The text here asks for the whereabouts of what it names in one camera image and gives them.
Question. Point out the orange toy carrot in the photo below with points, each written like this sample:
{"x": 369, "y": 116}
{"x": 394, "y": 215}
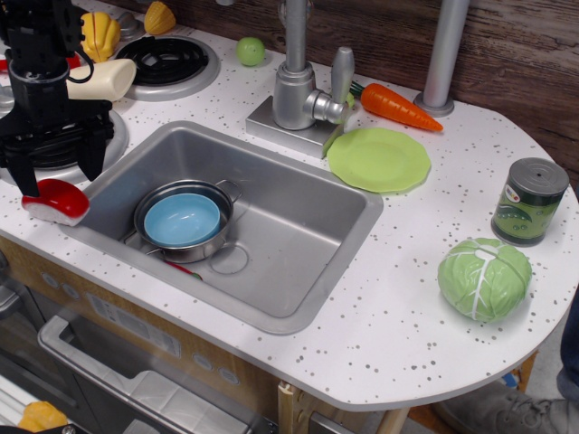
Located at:
{"x": 385, "y": 103}

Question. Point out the light blue toy bowl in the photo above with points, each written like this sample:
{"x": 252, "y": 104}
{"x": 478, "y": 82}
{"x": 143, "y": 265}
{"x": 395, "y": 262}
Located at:
{"x": 182, "y": 219}

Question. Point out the green toy apple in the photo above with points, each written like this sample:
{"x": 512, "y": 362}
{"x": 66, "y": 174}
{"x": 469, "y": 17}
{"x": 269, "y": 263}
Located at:
{"x": 250, "y": 51}

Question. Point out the silver toy faucet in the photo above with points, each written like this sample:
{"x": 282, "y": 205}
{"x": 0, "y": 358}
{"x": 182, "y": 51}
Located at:
{"x": 299, "y": 115}

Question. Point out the silver vertical pole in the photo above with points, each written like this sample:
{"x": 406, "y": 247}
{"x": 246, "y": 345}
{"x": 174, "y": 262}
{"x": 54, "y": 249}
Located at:
{"x": 435, "y": 98}

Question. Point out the red white toy sushi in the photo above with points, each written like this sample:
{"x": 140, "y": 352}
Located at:
{"x": 59, "y": 202}

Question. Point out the green toy cabbage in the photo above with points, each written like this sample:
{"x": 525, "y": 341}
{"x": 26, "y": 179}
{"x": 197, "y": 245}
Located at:
{"x": 484, "y": 279}

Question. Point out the yellow toy bell pepper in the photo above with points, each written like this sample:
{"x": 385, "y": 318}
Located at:
{"x": 101, "y": 35}

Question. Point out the red toy utensil under pot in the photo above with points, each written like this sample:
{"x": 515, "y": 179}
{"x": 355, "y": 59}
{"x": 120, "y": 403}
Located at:
{"x": 183, "y": 269}

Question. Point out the light green toy plate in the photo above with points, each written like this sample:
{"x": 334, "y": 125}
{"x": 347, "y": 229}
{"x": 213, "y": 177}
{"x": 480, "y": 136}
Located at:
{"x": 379, "y": 160}

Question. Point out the black stove burner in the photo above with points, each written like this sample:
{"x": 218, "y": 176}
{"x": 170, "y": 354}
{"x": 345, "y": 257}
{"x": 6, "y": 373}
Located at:
{"x": 115, "y": 149}
{"x": 169, "y": 68}

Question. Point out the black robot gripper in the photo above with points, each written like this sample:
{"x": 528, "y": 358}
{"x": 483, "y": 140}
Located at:
{"x": 45, "y": 127}

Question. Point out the silver metal pot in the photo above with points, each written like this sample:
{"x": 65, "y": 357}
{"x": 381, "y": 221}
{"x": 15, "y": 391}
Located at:
{"x": 224, "y": 193}

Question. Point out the silver oven door handle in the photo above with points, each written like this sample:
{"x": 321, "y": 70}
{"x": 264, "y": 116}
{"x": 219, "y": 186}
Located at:
{"x": 127, "y": 396}

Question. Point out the middle black stove burner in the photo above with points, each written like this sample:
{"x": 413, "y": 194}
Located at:
{"x": 169, "y": 68}

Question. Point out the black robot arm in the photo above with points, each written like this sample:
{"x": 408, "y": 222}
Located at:
{"x": 41, "y": 36}

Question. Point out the green toy pea can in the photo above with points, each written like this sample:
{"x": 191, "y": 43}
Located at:
{"x": 528, "y": 201}

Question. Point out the silver toy sink basin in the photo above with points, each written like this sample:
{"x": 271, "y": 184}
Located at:
{"x": 295, "y": 228}

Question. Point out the grey shoe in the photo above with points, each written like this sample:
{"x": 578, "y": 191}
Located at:
{"x": 495, "y": 408}

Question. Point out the front black stove burner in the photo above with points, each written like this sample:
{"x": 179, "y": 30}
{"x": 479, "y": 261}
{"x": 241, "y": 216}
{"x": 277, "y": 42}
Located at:
{"x": 115, "y": 149}

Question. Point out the yellow toy on floor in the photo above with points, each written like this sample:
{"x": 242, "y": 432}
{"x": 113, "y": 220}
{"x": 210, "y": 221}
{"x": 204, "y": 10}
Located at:
{"x": 41, "y": 415}

